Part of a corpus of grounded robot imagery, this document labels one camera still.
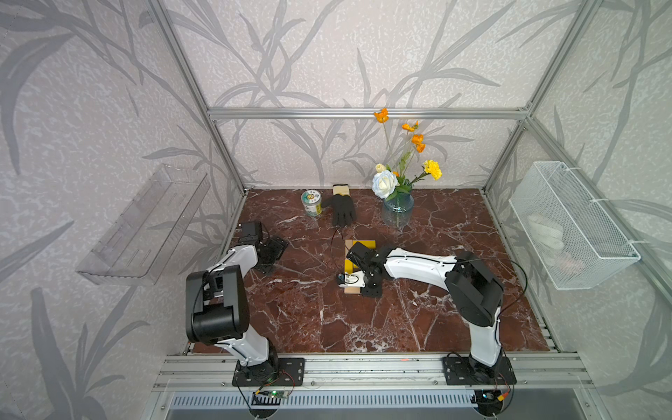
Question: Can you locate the yellow block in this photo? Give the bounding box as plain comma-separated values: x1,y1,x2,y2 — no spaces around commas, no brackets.
352,240,376,250
344,259,355,274

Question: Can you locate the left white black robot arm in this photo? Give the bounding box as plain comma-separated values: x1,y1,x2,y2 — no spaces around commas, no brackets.
185,244,279,372

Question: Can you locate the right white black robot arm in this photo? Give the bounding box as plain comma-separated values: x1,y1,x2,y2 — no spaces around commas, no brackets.
338,243,504,369

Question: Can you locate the black glove on stand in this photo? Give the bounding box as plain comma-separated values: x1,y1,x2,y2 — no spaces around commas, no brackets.
322,184,356,228

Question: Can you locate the green tin can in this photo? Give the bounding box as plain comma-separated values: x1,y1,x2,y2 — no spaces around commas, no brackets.
301,190,322,217

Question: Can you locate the glass vase with flowers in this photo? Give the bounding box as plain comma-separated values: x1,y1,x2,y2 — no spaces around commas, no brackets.
372,121,443,230

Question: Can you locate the white cloth in basket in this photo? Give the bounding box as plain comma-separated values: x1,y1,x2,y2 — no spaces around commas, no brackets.
527,213,585,276

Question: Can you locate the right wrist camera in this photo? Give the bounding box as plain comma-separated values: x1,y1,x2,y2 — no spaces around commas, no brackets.
337,271,366,288

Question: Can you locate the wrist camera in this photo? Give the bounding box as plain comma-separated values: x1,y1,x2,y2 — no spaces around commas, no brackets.
238,220,264,246
337,271,366,288

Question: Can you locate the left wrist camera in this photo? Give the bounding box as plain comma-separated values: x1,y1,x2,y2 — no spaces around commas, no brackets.
238,220,264,246

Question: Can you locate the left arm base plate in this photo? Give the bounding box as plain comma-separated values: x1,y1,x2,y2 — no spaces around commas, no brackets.
232,357,306,388

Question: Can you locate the clear acrylic wall shelf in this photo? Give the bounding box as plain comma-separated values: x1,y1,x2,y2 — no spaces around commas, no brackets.
75,164,211,286

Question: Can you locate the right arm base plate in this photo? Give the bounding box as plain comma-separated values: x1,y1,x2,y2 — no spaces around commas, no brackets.
441,353,517,387

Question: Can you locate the aluminium front rail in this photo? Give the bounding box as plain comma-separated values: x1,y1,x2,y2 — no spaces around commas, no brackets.
152,352,595,392

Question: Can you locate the white wire basket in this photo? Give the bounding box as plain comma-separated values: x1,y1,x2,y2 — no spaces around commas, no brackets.
509,161,641,291

